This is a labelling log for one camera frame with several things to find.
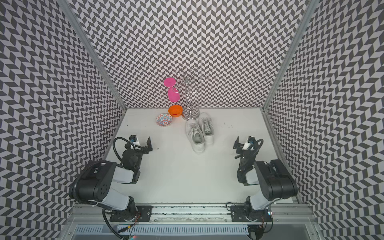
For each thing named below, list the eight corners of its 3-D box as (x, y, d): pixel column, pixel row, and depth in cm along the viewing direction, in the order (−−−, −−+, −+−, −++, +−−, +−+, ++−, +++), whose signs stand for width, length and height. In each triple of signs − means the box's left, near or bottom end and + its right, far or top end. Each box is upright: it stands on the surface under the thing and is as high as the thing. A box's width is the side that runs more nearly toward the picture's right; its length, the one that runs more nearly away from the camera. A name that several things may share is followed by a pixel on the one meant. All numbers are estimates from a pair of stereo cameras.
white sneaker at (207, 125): (204, 147, 97) (204, 139, 90) (197, 116, 115) (197, 107, 107) (216, 146, 98) (217, 137, 91) (208, 115, 116) (208, 106, 108)
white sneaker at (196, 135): (195, 155, 93) (194, 147, 85) (184, 125, 108) (182, 116, 101) (208, 150, 95) (209, 143, 87) (195, 122, 110) (195, 113, 103)
